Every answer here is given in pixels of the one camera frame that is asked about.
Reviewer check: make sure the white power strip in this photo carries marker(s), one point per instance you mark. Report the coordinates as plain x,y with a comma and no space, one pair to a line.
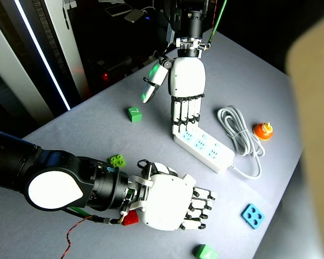
210,156

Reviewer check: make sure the beige blurred panel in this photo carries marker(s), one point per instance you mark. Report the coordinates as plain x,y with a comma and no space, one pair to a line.
318,108

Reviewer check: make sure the green cube with number seven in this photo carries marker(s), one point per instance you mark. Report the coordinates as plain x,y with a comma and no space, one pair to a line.
135,115

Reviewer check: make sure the green cube with white letter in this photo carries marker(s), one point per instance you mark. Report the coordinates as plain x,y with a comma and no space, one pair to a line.
203,252

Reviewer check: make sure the blue four-hole block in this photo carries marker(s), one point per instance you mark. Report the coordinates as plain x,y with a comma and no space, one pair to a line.
253,215

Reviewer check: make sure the grey table cloth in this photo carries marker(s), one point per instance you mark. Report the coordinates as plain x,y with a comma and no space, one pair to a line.
70,135

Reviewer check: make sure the dark grey power bank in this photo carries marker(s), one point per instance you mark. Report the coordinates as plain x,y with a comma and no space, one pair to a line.
134,15

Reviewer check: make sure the red building brick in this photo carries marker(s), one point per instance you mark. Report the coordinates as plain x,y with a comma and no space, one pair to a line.
131,219

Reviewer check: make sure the lime green building brick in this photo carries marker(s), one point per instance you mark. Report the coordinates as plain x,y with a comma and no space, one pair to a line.
118,161

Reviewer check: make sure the white cabinet panel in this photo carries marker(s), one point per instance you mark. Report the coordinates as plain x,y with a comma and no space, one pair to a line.
75,62

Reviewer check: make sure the orange toy fruit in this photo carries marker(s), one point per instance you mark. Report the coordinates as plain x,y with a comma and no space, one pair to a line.
262,133

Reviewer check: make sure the black smartphone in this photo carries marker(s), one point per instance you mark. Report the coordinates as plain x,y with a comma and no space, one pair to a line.
118,10

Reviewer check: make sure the white light strip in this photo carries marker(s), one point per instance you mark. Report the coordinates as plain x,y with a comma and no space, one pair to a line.
42,54

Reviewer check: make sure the grey hanging adapter box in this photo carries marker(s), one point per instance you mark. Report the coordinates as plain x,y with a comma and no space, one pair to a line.
170,31

